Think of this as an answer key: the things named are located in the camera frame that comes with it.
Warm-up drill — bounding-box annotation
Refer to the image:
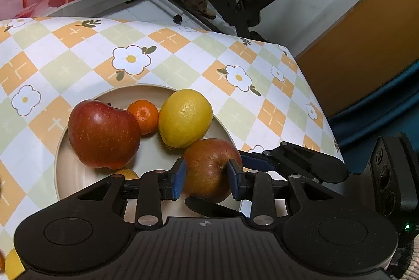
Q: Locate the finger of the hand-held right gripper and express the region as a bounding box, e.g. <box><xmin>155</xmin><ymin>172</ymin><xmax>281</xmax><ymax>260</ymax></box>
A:
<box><xmin>185</xmin><ymin>196</ymin><xmax>244</xmax><ymax>218</ymax></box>
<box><xmin>239</xmin><ymin>142</ymin><xmax>349</xmax><ymax>184</ymax></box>

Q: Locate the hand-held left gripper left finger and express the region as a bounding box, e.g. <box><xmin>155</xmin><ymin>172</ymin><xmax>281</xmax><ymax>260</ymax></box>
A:
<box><xmin>76</xmin><ymin>158</ymin><xmax>187</xmax><ymax>230</ymax></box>

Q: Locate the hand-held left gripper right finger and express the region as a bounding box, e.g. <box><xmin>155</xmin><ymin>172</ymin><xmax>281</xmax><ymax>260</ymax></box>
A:
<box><xmin>228</xmin><ymin>158</ymin><xmax>336</xmax><ymax>230</ymax></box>

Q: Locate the brownish red apple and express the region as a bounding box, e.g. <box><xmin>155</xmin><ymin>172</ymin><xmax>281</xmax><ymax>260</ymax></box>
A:
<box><xmin>181</xmin><ymin>138</ymin><xmax>243</xmax><ymax>203</ymax></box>

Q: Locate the yellow lemon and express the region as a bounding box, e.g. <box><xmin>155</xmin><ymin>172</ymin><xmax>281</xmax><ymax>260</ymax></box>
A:
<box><xmin>158</xmin><ymin>89</ymin><xmax>213</xmax><ymax>150</ymax></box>

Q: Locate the beige plate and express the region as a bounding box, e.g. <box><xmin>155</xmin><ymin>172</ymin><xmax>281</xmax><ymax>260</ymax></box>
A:
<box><xmin>54</xmin><ymin>85</ymin><xmax>249</xmax><ymax>223</ymax></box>

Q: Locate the small yellow fruit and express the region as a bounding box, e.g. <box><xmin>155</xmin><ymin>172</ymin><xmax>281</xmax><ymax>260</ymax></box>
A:
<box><xmin>111</xmin><ymin>169</ymin><xmax>140</xmax><ymax>181</ymax></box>

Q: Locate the dark teal cloth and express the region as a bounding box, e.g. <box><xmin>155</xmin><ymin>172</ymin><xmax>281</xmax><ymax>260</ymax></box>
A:
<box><xmin>327</xmin><ymin>59</ymin><xmax>419</xmax><ymax>176</ymax></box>

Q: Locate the dark red apple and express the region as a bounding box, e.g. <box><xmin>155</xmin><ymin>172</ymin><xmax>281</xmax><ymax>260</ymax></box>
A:
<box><xmin>68</xmin><ymin>100</ymin><xmax>141</xmax><ymax>170</ymax></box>

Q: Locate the checkered floral tablecloth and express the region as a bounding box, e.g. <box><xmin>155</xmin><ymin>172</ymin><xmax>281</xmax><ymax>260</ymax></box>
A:
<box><xmin>0</xmin><ymin>16</ymin><xmax>346</xmax><ymax>267</ymax></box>

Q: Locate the orange wooden panel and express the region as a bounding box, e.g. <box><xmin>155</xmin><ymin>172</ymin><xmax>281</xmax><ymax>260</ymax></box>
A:
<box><xmin>293</xmin><ymin>0</ymin><xmax>419</xmax><ymax>119</ymax></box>

